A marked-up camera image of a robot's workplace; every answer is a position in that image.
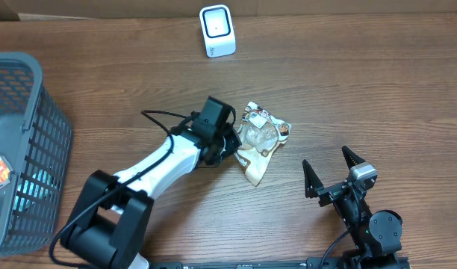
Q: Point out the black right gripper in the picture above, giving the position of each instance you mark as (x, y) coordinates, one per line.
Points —
(314, 184)

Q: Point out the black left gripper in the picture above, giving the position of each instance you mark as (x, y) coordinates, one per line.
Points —
(231, 141)

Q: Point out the beige Pantree snack bag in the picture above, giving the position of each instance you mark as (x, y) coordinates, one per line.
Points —
(260, 135)

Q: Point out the teal snack packet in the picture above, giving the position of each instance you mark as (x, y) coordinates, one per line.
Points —
(28, 192)

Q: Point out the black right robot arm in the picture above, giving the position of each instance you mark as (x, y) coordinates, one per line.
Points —
(371, 240)

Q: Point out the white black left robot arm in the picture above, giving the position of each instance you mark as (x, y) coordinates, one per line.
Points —
(107, 225)

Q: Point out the white barcode scanner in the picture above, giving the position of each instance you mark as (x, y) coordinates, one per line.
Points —
(217, 30)

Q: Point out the grey plastic basket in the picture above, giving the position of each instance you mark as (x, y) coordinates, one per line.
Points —
(35, 135)

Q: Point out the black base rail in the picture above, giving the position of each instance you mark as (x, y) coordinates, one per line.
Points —
(236, 265)

